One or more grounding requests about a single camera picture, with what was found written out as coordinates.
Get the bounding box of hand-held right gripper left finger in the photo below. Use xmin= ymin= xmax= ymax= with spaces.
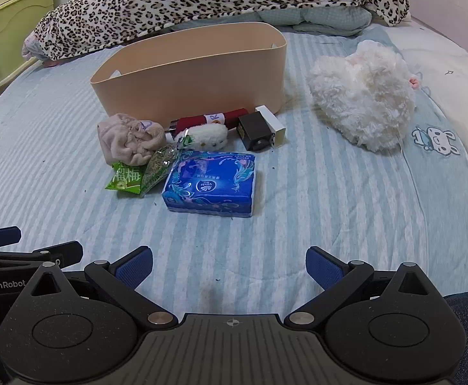
xmin=16 ymin=246 xmax=179 ymax=331

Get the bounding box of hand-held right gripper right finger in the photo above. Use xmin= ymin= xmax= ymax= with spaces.
xmin=284 ymin=246 xmax=443 ymax=331

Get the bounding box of green snack packet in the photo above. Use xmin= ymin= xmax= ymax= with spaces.
xmin=106 ymin=160 xmax=146 ymax=195

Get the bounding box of clear packet of green leaves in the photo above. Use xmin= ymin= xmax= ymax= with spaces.
xmin=141 ymin=144 xmax=181 ymax=197

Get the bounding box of blue tissue pack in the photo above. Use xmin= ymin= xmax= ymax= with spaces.
xmin=162 ymin=150 xmax=257 ymax=218

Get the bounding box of small white box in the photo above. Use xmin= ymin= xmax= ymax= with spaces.
xmin=255 ymin=105 xmax=287 ymax=147

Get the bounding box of small white plush toy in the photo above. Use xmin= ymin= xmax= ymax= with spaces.
xmin=173 ymin=124 xmax=230 ymax=151

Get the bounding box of small black box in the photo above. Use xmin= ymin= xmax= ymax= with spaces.
xmin=237 ymin=112 xmax=277 ymax=153

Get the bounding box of red cloth white label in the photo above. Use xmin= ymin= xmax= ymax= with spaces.
xmin=169 ymin=107 xmax=249 ymax=135

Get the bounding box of beige plastic storage bin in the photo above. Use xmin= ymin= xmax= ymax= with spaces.
xmin=90 ymin=22 xmax=287 ymax=127

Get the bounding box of bed with striped blue sheet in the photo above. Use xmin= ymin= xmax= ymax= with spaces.
xmin=0 ymin=20 xmax=468 ymax=329

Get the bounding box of teal rabbit print blanket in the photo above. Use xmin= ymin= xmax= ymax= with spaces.
xmin=354 ymin=26 xmax=468 ymax=225

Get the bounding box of white fluffy plush toy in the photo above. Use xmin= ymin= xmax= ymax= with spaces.
xmin=306 ymin=40 xmax=423 ymax=154

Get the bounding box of pink floral cloth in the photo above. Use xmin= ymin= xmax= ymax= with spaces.
xmin=21 ymin=34 xmax=44 ymax=63

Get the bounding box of green plastic storage box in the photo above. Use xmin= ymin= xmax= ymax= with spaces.
xmin=0 ymin=0 xmax=55 ymax=96

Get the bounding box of white comforter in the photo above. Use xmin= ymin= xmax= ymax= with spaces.
xmin=398 ymin=24 xmax=468 ymax=209

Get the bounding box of teal checkered quilt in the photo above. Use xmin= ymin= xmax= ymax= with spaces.
xmin=159 ymin=6 xmax=373 ymax=38

